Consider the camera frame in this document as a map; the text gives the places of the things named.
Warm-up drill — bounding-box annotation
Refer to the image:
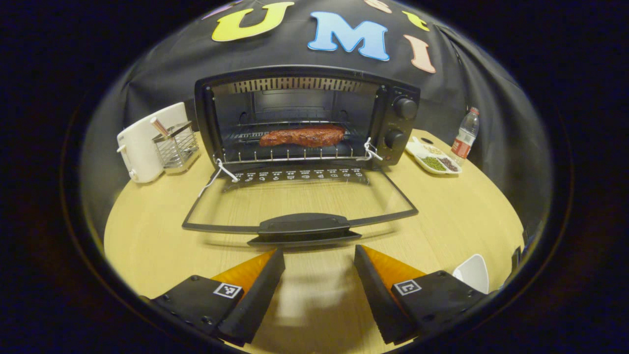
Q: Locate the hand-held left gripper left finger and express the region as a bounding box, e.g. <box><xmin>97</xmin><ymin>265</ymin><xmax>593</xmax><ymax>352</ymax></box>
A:
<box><xmin>147</xmin><ymin>247</ymin><xmax>286</xmax><ymax>347</ymax></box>

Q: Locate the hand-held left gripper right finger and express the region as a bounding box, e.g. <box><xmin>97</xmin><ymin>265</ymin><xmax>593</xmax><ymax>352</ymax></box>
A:
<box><xmin>354</xmin><ymin>244</ymin><xmax>487</xmax><ymax>345</ymax></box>

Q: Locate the black electric oven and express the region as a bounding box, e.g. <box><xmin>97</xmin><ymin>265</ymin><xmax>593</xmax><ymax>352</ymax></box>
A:
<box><xmin>182</xmin><ymin>65</ymin><xmax>421</xmax><ymax>247</ymax></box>

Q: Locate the red grilled meat piece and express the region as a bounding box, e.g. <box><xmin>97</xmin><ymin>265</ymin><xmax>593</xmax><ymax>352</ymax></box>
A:
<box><xmin>259</xmin><ymin>124</ymin><xmax>346</xmax><ymax>148</ymax></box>

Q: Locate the small white plate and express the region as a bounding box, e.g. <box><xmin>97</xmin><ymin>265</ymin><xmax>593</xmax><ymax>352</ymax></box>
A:
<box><xmin>452</xmin><ymin>254</ymin><xmax>490</xmax><ymax>295</ymax></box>

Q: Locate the white divided bean dish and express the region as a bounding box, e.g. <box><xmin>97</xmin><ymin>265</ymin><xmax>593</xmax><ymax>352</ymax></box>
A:
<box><xmin>405</xmin><ymin>137</ymin><xmax>463</xmax><ymax>176</ymax></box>

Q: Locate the clear water bottle red label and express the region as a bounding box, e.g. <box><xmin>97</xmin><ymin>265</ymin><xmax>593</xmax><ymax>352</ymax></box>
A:
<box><xmin>451</xmin><ymin>107</ymin><xmax>480</xmax><ymax>160</ymax></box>

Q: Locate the white toaster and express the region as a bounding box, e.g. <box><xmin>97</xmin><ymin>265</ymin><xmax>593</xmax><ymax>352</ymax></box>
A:
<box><xmin>116</xmin><ymin>102</ymin><xmax>190</xmax><ymax>184</ymax></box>

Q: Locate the black backdrop cloth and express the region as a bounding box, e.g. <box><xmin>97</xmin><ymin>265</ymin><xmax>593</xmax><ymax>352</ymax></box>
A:
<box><xmin>81</xmin><ymin>0</ymin><xmax>553</xmax><ymax>236</ymax></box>

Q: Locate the white string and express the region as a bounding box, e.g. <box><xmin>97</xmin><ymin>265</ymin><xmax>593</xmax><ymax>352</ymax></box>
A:
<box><xmin>356</xmin><ymin>138</ymin><xmax>383</xmax><ymax>162</ymax></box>
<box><xmin>198</xmin><ymin>158</ymin><xmax>240</xmax><ymax>198</ymax></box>

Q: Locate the wire utensil holder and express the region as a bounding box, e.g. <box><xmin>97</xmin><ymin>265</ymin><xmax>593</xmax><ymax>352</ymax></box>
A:
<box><xmin>151</xmin><ymin>120</ymin><xmax>201</xmax><ymax>175</ymax></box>

